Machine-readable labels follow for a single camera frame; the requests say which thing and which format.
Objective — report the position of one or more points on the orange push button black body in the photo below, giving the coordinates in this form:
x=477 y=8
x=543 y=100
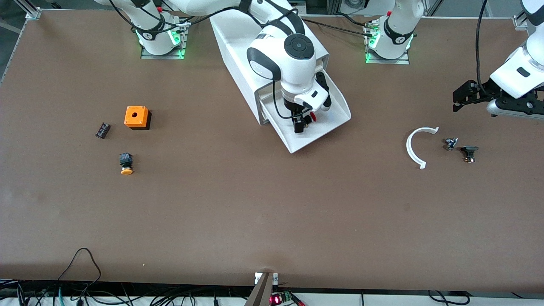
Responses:
x=126 y=161

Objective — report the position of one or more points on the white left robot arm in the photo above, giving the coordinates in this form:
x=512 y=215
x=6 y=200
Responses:
x=395 y=29

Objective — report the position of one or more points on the camera mount post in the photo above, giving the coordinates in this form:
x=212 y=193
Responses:
x=261 y=293

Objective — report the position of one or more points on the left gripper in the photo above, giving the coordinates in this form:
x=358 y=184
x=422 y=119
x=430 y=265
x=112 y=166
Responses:
x=483 y=90

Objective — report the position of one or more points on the circuit board with red light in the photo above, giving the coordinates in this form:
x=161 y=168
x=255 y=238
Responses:
x=276 y=300

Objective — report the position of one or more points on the metal base plate right arm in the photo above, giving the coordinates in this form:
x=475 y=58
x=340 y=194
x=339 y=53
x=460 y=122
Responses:
x=161 y=56

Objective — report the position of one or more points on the small black terminal block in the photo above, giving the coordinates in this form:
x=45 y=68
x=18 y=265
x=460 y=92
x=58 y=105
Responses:
x=103 y=130

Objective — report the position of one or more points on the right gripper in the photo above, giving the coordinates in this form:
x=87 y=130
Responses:
x=294 y=111

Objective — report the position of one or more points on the small black grey component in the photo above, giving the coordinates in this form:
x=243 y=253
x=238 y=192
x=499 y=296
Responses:
x=450 y=143

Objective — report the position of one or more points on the white drawer cabinet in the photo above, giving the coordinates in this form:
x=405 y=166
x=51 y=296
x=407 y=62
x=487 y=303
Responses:
x=229 y=51

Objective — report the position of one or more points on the small black bracket component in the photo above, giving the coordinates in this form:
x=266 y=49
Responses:
x=469 y=149

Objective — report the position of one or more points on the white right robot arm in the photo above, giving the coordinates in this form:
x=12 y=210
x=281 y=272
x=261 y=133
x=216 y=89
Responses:
x=293 y=63

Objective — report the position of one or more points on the aluminium profile post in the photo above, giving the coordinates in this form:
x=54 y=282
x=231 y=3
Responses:
x=27 y=8
x=519 y=21

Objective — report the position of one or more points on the red push button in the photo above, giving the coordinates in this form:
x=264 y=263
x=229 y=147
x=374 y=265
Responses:
x=314 y=117

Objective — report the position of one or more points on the orange box with hole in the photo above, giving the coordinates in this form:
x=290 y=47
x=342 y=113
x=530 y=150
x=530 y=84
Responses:
x=136 y=117

